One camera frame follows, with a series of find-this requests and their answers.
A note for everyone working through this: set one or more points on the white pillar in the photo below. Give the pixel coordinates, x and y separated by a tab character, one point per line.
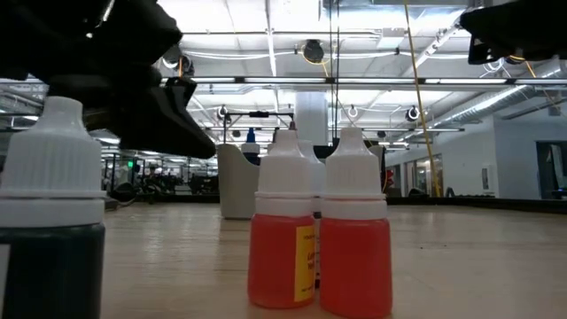
312	111

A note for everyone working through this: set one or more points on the black aluminium table frame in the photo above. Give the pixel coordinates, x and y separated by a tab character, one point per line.
487	204

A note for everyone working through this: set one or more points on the purple-capped food colouring bottle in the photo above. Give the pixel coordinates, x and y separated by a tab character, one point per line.
292	126

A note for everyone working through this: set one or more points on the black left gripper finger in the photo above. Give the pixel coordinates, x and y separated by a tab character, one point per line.
181	88
164	128

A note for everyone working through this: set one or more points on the small teal food colouring bottle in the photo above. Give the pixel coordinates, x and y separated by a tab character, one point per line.
53	177

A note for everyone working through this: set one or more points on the grey plastic bin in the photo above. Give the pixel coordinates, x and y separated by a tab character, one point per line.
237	186

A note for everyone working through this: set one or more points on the long overhead light bar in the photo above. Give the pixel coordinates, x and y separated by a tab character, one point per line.
288	80

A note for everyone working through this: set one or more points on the small white-capped food colouring bottle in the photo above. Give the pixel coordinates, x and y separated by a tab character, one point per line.
316	177

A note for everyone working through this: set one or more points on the small orange food colouring bottle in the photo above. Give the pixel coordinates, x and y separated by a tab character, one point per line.
354	266
274	257

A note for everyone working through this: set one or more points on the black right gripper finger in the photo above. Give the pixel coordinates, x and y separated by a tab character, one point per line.
500	26
478	55

